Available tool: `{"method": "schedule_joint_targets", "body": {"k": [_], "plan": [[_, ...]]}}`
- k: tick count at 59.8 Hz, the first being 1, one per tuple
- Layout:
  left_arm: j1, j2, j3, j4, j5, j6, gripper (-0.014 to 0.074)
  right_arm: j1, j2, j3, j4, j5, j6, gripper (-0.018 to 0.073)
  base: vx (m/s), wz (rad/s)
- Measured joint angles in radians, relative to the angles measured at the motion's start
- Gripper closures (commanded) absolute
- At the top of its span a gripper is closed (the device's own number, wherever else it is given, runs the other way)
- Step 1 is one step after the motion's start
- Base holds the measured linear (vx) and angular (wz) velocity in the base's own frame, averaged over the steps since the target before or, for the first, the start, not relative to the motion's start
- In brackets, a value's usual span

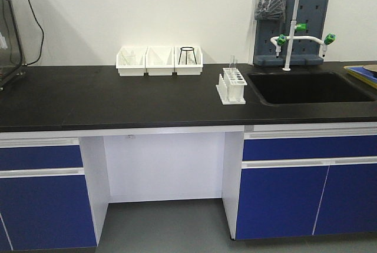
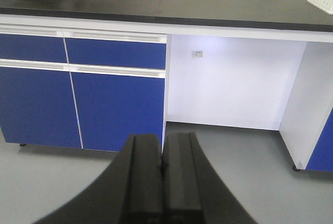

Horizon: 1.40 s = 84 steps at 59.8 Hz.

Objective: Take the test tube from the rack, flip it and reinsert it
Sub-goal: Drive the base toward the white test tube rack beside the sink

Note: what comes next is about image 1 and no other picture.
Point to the white test tube rack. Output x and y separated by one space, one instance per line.
231 87

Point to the clear glass test tube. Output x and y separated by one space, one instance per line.
232 64

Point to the grey pegboard drying rack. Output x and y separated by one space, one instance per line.
310 21

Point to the right white storage bin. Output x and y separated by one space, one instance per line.
193 69

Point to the white storage bin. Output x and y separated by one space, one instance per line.
159 60
193 69
130 61

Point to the middle white storage bin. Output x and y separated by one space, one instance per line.
159 60

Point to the left white storage bin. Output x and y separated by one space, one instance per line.
130 61

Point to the black lab sink basin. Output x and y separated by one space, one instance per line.
307 88

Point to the white gooseneck lab faucet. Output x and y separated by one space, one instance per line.
278 41

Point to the right blue cabinet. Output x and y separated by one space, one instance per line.
292 187

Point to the blue cabinet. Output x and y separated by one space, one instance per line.
292 187
44 196

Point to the left blue cabinet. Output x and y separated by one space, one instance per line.
44 196

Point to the yellow and blue tray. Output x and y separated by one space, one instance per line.
365 73

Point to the black wire tripod stand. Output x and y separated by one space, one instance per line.
187 56

